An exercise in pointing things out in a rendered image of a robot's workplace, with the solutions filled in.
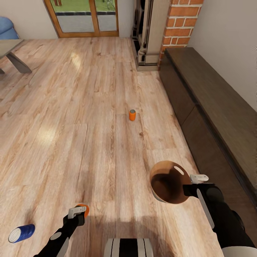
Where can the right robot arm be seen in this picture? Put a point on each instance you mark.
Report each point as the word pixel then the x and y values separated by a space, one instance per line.
pixel 226 223

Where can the trash can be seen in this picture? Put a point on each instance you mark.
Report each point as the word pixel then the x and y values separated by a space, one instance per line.
pixel 167 182

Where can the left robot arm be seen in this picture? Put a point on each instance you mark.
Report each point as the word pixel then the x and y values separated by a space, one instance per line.
pixel 59 241

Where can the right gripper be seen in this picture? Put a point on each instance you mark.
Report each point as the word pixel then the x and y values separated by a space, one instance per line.
pixel 189 190

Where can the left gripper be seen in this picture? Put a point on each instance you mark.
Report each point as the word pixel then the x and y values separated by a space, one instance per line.
pixel 78 220

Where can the can of soda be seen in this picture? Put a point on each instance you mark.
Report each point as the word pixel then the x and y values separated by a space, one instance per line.
pixel 85 212
pixel 132 115
pixel 21 233

